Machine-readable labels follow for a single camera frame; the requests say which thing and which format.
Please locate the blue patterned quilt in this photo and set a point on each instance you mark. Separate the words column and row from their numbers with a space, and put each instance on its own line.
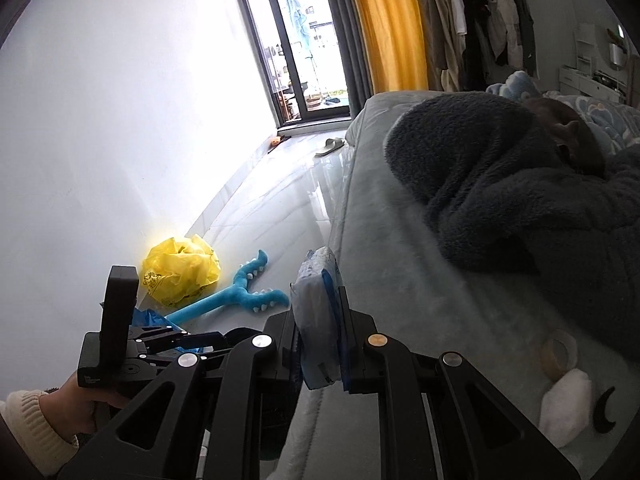
column 607, row 112

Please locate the grey slipper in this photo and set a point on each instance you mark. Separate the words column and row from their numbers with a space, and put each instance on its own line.
column 330, row 146

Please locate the yellow plastic bag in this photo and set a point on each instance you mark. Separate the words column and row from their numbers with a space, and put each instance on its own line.
column 180, row 270

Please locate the beige hanging coat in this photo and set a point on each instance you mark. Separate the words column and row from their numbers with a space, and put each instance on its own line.
column 445, row 35

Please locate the brown cat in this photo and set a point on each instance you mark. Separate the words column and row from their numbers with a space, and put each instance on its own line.
column 565, row 130

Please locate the small orange object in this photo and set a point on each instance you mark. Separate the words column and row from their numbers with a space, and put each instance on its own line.
column 275, row 141

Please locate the white hanging jacket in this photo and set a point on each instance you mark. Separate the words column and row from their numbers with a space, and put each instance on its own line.
column 500, row 15

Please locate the white cylindrical lamp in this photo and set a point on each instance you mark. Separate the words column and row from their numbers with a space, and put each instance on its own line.
column 616, row 55

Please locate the person's left forearm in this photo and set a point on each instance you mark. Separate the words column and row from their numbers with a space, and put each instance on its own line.
column 30, row 427

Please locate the black framed sliding glass door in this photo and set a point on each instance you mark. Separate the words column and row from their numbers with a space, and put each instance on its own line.
column 290, row 35

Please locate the white crumpled tissue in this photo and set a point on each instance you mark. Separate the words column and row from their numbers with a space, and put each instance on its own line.
column 565, row 410

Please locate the black hanging garment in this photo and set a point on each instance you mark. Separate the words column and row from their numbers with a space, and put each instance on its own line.
column 472, row 25

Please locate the bed with grey mattress cover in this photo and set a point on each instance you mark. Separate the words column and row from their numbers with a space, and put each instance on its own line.
column 400, row 270

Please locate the white dresser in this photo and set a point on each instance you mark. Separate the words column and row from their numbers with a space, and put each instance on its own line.
column 585, row 82

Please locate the dark hanging pants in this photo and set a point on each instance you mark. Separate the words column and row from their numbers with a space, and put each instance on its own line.
column 525, row 35

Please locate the dark grey fleece blanket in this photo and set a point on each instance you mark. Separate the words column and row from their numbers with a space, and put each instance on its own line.
column 500, row 185

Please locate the blue white wipe packet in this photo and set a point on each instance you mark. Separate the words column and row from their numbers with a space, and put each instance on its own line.
column 315, row 320

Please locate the blue hanging towel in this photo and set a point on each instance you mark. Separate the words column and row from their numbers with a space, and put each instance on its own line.
column 297, row 15

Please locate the yellow curtain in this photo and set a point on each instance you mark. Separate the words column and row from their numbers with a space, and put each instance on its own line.
column 390, row 25

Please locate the white desktop shelf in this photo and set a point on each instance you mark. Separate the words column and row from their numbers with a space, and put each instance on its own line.
column 585, row 47

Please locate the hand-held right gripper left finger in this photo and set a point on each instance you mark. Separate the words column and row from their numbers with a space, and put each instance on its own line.
column 282, row 350

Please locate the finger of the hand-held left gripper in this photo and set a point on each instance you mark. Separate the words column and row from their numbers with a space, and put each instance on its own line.
column 160, row 335
column 205, row 345

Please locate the blue plastic packet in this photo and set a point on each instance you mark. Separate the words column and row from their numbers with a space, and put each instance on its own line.
column 150, row 320

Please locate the black crescent hair clip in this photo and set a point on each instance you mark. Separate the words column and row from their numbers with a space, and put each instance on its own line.
column 602, row 417

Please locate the person's left hand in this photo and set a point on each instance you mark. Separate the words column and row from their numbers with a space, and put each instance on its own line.
column 75, row 405

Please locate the beige tape roll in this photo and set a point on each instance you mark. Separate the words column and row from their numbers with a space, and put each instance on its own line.
column 557, row 355

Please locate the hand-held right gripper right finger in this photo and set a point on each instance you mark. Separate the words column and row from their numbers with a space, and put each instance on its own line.
column 345, row 360

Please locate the blue plush toy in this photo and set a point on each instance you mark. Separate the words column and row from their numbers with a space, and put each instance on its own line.
column 235, row 292

